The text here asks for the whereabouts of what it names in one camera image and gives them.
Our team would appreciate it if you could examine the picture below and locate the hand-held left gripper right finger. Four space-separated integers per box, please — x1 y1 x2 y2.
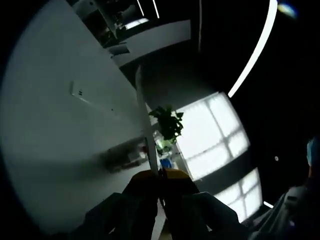
161 168 242 240

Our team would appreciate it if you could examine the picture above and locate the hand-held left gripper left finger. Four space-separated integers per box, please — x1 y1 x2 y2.
83 169 161 240

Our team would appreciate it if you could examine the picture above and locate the blue tissue pack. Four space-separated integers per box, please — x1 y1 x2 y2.
159 157 173 169

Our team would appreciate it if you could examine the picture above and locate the white plastic plant bag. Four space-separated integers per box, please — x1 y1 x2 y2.
153 134 176 158

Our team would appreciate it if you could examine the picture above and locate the potted green plant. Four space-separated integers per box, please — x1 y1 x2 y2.
148 104 185 147

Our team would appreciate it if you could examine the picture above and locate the large bright window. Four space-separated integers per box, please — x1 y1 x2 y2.
174 91 263 225

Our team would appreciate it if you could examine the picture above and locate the person's grey shirt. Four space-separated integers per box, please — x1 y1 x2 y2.
247 189 320 240

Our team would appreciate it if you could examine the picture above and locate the blue face mask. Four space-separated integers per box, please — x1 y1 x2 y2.
306 136 320 167

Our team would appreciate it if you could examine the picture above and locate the curved ceiling light strip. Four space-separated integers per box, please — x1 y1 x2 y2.
227 0 279 98

